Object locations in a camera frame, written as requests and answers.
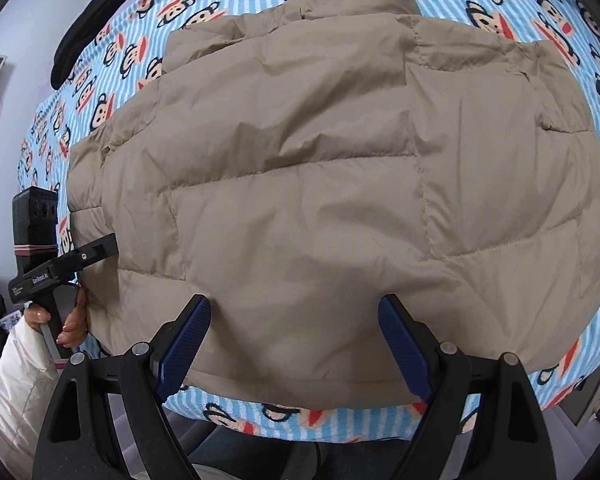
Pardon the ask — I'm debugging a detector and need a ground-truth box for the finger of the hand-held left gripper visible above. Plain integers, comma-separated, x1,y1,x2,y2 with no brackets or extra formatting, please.
77,234,118,267

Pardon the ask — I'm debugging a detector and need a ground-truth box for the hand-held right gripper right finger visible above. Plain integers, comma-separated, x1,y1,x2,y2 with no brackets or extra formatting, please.
377,294,563,480

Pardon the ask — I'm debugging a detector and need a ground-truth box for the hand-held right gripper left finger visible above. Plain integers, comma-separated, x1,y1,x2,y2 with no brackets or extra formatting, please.
32,294,213,480

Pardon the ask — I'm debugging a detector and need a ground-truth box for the tan puffer jacket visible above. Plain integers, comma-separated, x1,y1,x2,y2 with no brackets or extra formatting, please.
67,0,600,406

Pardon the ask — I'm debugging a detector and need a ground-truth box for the person's left hand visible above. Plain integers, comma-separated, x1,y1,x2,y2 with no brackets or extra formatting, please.
24,285,90,348

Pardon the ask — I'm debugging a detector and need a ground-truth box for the purple quilted bedspread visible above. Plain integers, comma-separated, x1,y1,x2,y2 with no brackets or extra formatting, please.
100,390,598,480

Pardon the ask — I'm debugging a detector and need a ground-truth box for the black cloth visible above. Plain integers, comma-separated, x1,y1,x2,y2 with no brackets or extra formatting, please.
50,0,163,88

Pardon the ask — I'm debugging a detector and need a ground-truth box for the blue striped monkey print blanket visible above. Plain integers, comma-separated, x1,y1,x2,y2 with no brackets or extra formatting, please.
17,0,600,443

